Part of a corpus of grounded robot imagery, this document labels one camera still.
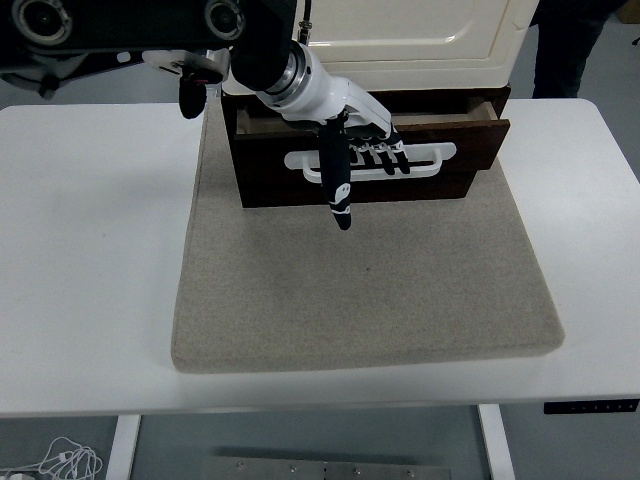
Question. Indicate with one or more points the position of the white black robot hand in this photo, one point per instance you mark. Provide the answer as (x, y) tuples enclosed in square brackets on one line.
[(335, 100)]

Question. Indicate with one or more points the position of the dark wooden drawer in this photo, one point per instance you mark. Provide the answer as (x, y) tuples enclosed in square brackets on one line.
[(475, 145)]

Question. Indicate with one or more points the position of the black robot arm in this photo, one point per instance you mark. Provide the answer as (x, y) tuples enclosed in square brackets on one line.
[(125, 25)]

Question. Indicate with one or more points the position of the cream plastic cabinet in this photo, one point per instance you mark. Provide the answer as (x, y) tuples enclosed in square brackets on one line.
[(425, 70)]

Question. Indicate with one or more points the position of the dark wooden drawer case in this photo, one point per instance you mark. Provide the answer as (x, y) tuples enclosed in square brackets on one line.
[(425, 192)]

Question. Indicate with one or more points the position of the beige felt mat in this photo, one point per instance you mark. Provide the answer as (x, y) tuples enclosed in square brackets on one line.
[(365, 290)]

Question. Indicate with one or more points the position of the person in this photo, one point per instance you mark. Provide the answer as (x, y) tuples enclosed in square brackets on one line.
[(565, 45)]

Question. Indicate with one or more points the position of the cardboard box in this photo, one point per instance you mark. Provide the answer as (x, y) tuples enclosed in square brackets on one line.
[(631, 12)]

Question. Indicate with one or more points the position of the white table leg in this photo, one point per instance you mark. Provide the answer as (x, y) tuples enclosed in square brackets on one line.
[(122, 450), (497, 450)]

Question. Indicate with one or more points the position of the black table control panel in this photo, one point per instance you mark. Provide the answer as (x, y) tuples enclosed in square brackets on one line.
[(590, 406)]

